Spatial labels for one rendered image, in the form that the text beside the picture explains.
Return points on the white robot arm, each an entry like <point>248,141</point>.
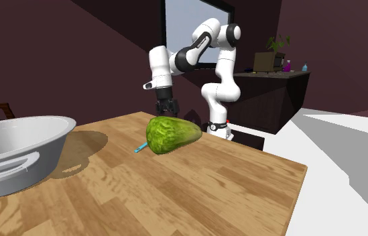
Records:
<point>223,88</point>

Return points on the dark robot stand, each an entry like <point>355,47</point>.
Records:
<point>247,139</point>

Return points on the blue pen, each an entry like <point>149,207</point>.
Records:
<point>140,148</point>

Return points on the window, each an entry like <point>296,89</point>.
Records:
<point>187,23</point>

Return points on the dark counter cabinet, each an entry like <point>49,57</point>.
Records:
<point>268,98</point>

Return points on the green cabbage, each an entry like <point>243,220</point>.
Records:
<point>170,134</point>

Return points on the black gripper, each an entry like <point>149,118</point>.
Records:
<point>164,95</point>

